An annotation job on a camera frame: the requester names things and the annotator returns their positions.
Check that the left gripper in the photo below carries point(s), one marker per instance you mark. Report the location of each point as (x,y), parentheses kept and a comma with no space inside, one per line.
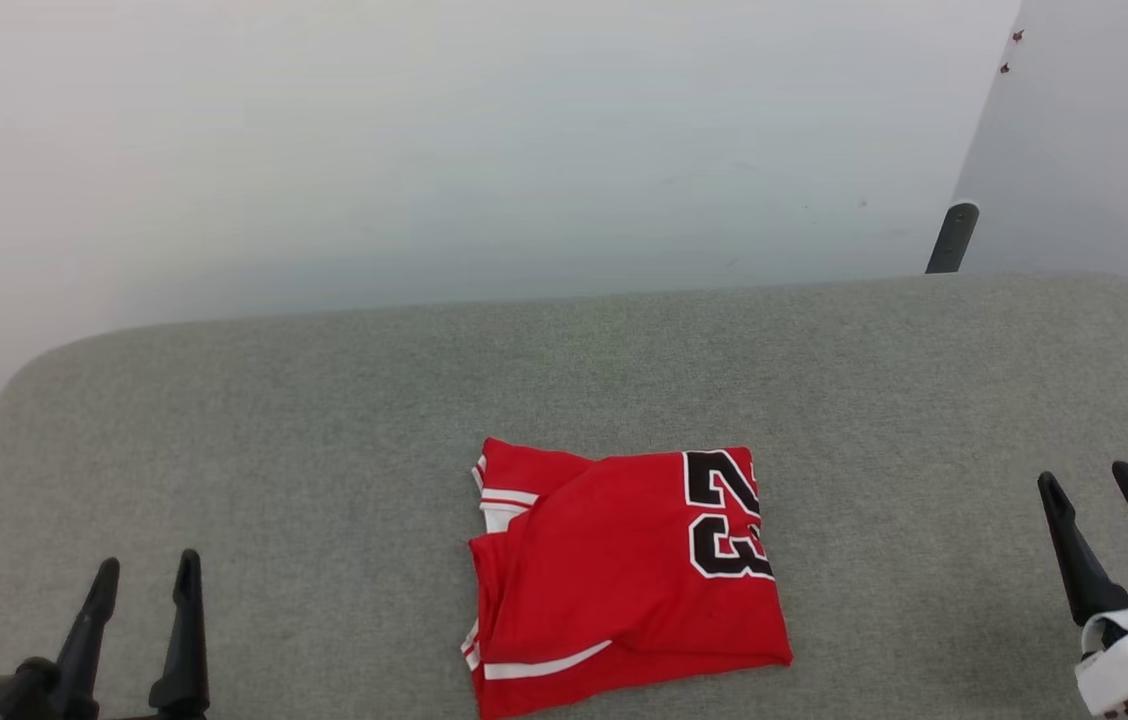
(4,695)

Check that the red white basketball jersey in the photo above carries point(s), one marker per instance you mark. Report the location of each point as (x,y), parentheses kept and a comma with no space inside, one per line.
(624,590)

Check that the grey fabric sofa seat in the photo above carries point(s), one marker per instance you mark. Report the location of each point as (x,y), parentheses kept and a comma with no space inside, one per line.
(324,420)

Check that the dark grey metal post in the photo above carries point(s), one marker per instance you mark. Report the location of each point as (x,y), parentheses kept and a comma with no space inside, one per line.
(952,240)

